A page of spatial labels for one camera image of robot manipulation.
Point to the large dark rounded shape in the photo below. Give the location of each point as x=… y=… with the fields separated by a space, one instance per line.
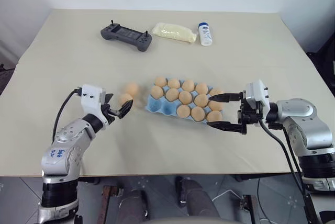
x=195 y=197

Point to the blue egg carton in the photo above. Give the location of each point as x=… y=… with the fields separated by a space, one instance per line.
x=159 y=106

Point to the small dark rounded shape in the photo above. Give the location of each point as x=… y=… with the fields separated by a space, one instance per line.
x=134 y=205

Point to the grey handheld remote controller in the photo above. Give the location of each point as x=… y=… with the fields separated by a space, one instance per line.
x=127 y=35

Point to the cream powder plastic bag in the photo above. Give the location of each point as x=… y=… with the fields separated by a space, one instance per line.
x=174 y=32

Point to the dark woven object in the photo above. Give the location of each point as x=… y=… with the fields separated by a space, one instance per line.
x=4 y=77

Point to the rusty metal bracket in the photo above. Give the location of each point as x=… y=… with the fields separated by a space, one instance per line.
x=108 y=203
x=248 y=208

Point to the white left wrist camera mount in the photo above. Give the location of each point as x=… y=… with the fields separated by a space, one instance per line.
x=91 y=98

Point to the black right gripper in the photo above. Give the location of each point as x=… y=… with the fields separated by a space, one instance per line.
x=248 y=115

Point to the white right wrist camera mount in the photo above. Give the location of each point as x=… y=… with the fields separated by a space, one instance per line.
x=257 y=93

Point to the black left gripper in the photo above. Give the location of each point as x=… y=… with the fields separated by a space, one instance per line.
x=110 y=112

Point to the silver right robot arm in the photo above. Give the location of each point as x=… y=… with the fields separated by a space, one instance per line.
x=306 y=127

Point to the black equipment beside table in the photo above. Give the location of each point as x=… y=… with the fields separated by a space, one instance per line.
x=323 y=61

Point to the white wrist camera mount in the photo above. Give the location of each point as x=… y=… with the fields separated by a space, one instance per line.
x=91 y=98
x=257 y=93

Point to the white bottle blue cap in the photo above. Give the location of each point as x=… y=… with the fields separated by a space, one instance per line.
x=205 y=34

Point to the brown egg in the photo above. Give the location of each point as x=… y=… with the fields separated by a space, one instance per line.
x=125 y=98
x=188 y=85
x=157 y=91
x=183 y=111
x=216 y=106
x=173 y=83
x=201 y=88
x=214 y=116
x=131 y=88
x=172 y=95
x=160 y=81
x=216 y=92
x=185 y=97
x=201 y=101
x=198 y=114

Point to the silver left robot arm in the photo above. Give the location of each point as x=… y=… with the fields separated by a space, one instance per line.
x=66 y=140

